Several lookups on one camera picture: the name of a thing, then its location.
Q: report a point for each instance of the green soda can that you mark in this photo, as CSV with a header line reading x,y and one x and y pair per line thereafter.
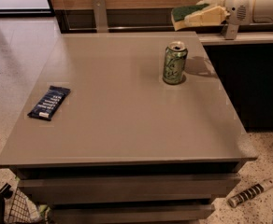
x,y
174,64

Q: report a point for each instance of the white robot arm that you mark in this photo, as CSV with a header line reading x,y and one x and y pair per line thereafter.
x,y
243,59

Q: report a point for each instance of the right metal bracket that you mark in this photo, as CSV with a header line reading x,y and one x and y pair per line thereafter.
x,y
229,31

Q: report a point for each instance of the horizontal metal rail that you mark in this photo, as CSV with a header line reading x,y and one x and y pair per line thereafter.
x,y
136,27

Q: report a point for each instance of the wire mesh basket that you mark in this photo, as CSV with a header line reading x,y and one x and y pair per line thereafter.
x,y
20,210

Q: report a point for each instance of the lower grey drawer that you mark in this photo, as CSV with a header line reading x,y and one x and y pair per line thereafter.
x,y
133,215

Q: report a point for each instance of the blue rxbar blueberry wrapper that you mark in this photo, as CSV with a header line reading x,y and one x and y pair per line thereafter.
x,y
49,103

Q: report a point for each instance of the striped black white handle tool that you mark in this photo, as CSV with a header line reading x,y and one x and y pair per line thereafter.
x,y
250,193

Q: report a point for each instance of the metal bracket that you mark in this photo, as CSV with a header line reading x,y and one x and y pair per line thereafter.
x,y
229,31
100,15

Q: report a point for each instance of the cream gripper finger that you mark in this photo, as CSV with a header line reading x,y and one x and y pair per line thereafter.
x,y
212,2
208,16

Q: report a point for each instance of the green and yellow sponge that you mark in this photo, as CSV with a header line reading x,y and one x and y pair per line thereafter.
x,y
179,13

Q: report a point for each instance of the upper grey drawer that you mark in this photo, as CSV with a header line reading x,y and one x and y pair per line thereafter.
x,y
122,189

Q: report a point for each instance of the grey drawer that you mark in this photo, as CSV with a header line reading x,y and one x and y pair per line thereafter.
x,y
122,189
133,215

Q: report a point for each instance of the grey drawer cabinet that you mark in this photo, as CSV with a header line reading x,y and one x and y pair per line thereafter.
x,y
122,119

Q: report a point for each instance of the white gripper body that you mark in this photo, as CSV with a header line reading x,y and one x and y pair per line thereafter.
x,y
238,6

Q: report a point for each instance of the left metal bracket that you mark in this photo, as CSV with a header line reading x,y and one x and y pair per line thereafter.
x,y
100,15

